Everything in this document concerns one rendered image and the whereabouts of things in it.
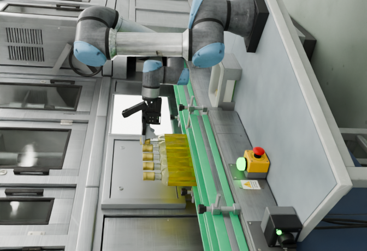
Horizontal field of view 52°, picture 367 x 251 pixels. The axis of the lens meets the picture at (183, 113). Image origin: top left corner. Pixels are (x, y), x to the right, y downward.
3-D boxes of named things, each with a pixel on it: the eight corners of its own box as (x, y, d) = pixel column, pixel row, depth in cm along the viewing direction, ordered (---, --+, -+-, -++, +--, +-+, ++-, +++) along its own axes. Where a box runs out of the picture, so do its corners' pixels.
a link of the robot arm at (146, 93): (142, 88, 157) (141, 84, 165) (141, 99, 158) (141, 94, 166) (160, 89, 158) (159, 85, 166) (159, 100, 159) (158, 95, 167)
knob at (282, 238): (291, 243, 105) (295, 253, 102) (275, 243, 104) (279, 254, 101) (295, 232, 103) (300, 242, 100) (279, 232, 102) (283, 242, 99)
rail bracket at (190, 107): (202, 126, 174) (176, 125, 173) (208, 95, 166) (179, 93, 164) (203, 130, 172) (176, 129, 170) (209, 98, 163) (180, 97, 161)
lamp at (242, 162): (242, 165, 133) (234, 164, 133) (244, 154, 131) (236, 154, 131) (246, 173, 130) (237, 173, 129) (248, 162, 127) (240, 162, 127)
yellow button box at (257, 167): (261, 165, 136) (241, 165, 135) (265, 149, 132) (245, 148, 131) (266, 178, 130) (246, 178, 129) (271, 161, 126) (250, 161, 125)
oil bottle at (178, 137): (202, 143, 175) (156, 142, 172) (204, 133, 173) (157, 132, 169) (204, 151, 171) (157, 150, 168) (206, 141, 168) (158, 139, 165)
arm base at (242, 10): (252, -12, 143) (226, -14, 142) (256, 16, 135) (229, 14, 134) (242, 18, 156) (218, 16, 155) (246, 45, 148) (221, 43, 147)
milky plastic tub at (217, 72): (224, 95, 189) (207, 94, 187) (232, 53, 177) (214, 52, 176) (232, 113, 174) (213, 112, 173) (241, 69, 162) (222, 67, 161)
